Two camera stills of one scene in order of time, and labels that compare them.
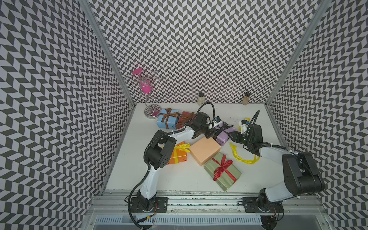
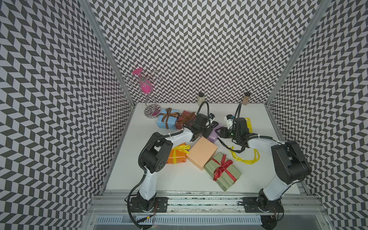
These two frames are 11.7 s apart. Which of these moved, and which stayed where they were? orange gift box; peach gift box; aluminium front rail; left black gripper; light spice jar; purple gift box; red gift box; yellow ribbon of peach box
Moved: purple gift box; peach gift box
Stayed: yellow ribbon of peach box; red gift box; left black gripper; aluminium front rail; light spice jar; orange gift box
